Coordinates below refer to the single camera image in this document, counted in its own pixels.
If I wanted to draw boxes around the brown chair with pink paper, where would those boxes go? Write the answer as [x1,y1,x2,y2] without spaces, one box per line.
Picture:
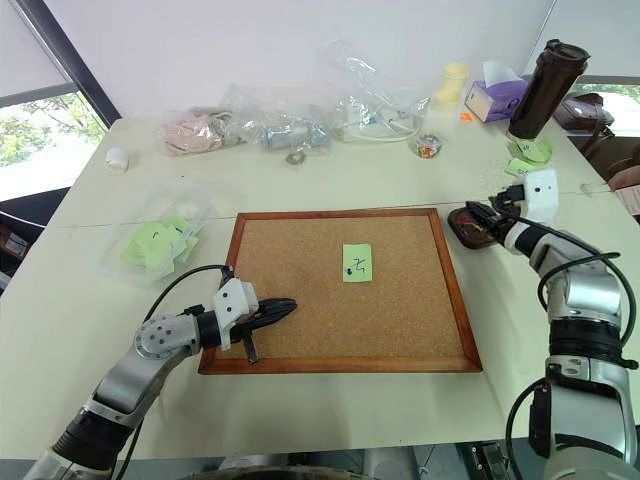
[605,156,640,217]

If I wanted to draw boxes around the purple tissue box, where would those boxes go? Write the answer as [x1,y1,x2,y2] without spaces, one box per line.
[464,60,532,123]

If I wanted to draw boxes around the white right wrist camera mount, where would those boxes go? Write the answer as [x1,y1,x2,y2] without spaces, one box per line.
[522,168,559,224]

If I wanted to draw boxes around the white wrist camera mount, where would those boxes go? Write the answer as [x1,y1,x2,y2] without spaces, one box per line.
[522,168,559,224]
[213,279,260,351]

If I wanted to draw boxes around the plastic bag of green notes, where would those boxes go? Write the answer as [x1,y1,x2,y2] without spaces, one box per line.
[96,180,220,290]

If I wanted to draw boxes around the dark brown travel tumbler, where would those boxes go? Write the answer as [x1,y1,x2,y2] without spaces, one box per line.
[506,39,592,142]

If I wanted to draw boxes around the dark brown oval tray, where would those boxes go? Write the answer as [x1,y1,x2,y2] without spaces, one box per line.
[446,206,506,250]

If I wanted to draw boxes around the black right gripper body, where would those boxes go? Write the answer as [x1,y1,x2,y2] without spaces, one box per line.
[488,183,527,219]

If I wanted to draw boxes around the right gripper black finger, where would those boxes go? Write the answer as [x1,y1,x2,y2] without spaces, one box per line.
[477,218,512,247]
[464,200,504,225]

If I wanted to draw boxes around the pile of green notes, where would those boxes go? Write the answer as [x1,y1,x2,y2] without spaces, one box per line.
[119,212,201,275]

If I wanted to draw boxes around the bag of pink items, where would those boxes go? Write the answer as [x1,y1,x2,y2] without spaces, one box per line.
[159,106,227,157]

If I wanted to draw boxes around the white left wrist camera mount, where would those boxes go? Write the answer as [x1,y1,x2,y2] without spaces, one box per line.
[213,279,260,351]

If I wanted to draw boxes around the loose green sticky note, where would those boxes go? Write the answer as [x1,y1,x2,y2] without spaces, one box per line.
[504,157,535,178]

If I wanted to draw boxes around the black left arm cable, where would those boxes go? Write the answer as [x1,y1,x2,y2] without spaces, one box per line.
[142,264,236,326]

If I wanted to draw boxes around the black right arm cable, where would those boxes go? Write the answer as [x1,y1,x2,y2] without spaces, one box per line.
[504,214,634,469]

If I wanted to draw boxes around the clear bag with white cable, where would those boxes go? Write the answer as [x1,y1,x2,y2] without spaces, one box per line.
[318,40,432,145]

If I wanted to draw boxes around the black window frame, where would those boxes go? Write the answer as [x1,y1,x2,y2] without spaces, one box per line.
[0,0,123,129]

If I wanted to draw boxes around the green note with handwriting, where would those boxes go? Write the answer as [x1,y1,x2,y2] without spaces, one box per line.
[342,242,374,284]

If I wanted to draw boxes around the wood framed cork board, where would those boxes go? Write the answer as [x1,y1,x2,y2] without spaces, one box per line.
[197,207,485,376]

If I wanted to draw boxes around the clear bag with grey item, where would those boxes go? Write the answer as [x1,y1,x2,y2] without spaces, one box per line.
[218,83,335,154]

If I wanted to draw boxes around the clear cup of colourful pins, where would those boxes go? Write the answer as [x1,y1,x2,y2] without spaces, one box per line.
[413,131,448,161]

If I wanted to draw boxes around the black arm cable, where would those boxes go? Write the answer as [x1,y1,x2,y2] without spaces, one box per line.
[504,214,634,469]
[142,264,236,326]

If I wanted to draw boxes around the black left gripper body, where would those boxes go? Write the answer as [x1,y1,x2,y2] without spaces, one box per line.
[230,301,267,346]

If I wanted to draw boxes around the green sticky note pad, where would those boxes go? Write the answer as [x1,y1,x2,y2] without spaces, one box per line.
[506,136,556,167]

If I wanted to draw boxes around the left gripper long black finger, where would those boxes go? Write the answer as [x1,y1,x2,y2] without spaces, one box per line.
[256,297,299,330]

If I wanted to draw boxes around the dark brown bag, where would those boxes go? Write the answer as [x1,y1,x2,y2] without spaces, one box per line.
[551,91,617,133]

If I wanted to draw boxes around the white tape roll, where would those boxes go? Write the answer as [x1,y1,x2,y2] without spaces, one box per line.
[104,146,131,173]

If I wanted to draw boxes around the pale yellow bottle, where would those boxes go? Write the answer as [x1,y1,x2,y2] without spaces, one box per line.
[428,62,471,119]

